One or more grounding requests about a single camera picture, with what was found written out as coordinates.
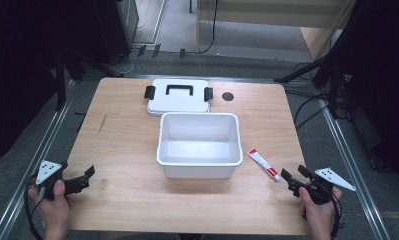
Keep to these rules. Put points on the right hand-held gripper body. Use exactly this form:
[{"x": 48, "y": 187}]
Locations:
[{"x": 320, "y": 186}]

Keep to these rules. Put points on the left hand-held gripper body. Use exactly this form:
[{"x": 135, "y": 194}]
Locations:
[{"x": 50, "y": 178}]

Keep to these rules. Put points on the red and white ointment tube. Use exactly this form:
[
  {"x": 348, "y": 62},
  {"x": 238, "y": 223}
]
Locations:
[{"x": 263, "y": 164}]

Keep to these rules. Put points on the white plastic storage box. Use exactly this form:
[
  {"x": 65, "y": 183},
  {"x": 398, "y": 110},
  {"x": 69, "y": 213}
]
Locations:
[{"x": 199, "y": 145}]

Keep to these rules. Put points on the person's right hand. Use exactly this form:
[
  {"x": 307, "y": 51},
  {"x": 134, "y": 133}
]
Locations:
[{"x": 318, "y": 213}]

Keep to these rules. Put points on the person's left hand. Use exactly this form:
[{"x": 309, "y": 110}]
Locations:
[{"x": 55, "y": 208}]

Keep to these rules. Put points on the black metal stand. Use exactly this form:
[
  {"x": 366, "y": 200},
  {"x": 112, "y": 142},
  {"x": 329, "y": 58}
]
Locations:
[{"x": 60, "y": 83}]

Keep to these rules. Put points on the black round table grommet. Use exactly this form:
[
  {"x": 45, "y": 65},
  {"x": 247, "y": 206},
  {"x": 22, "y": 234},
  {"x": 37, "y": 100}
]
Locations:
[{"x": 227, "y": 96}]

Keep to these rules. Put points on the black tripod stand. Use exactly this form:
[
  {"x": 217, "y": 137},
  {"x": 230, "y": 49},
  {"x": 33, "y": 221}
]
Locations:
[{"x": 323, "y": 71}]

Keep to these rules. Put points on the black cabinet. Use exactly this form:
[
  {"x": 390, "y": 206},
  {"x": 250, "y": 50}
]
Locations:
[{"x": 115, "y": 30}]

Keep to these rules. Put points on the light wooden furniture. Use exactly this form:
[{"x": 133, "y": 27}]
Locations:
[{"x": 273, "y": 20}]

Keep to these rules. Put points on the silver floor rail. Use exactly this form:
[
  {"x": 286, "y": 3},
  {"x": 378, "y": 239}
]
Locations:
[
  {"x": 30, "y": 166},
  {"x": 350, "y": 166}
]

